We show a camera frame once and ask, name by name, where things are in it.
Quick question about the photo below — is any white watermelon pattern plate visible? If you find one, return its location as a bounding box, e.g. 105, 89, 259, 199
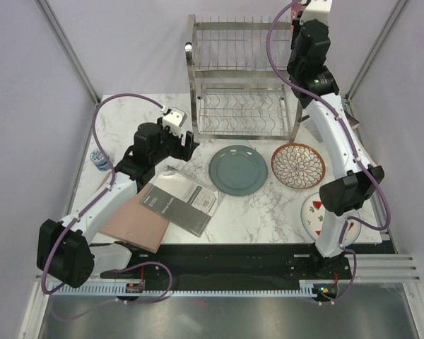
300, 192, 361, 246

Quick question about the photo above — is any floral patterned orange-rim bowl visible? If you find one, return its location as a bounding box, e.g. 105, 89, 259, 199
271, 143, 326, 190

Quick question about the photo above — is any stainless steel dish rack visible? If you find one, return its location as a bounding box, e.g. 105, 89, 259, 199
184, 14, 302, 142

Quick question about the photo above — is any aluminium frame post right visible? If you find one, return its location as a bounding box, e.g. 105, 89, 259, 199
343, 0, 409, 103

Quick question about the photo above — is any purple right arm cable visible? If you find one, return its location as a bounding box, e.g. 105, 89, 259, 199
267, 0, 391, 307

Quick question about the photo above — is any teal ceramic plate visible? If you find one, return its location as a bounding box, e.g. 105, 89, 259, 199
208, 145, 268, 196

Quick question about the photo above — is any aluminium frame post left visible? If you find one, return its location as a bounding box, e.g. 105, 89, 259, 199
35, 0, 100, 105

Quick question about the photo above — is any aluminium front rail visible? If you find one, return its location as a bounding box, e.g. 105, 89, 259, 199
35, 252, 423, 283

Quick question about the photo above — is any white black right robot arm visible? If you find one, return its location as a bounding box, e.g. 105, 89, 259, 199
287, 19, 384, 278

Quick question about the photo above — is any grey setup guide booklet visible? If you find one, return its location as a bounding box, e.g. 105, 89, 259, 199
141, 166, 224, 237

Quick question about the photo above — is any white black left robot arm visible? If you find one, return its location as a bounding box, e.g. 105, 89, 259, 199
37, 110, 199, 288

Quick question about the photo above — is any light blue cable duct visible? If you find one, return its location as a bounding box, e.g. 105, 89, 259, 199
55, 280, 337, 297

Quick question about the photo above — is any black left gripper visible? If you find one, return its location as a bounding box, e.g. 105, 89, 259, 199
151, 117, 197, 165

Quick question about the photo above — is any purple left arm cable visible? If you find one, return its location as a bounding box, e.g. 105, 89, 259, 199
41, 93, 173, 321

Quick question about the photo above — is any blue white round tin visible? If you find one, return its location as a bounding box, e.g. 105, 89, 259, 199
90, 148, 110, 172

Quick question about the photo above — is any pink notebook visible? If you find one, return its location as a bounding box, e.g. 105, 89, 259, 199
98, 183, 170, 253

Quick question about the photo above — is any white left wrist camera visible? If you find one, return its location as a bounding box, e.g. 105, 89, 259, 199
162, 108, 187, 137

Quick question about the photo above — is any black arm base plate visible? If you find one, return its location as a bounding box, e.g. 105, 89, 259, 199
58, 242, 399, 289

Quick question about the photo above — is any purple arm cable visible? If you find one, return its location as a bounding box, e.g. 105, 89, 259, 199
41, 93, 173, 321
267, 0, 391, 307

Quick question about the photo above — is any aluminium frame post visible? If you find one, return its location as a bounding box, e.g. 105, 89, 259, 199
35, 0, 100, 105
343, 0, 409, 103

